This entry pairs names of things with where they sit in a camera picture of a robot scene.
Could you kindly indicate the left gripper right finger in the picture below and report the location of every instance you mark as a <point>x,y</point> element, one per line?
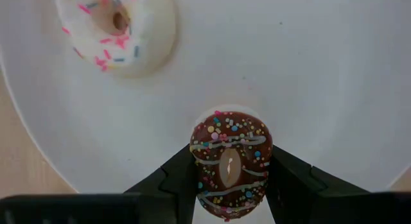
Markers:
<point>289,185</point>

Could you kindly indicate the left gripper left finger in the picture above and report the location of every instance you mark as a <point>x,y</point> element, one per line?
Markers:
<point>180,185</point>

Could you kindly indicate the small chocolate sprinkled donut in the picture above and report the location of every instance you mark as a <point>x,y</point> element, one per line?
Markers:
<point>231,131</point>

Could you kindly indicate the small white sprinkled donut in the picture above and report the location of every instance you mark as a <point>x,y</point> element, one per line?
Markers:
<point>144,41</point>

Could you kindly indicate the white round plate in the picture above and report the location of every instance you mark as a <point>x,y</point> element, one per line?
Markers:
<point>289,73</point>

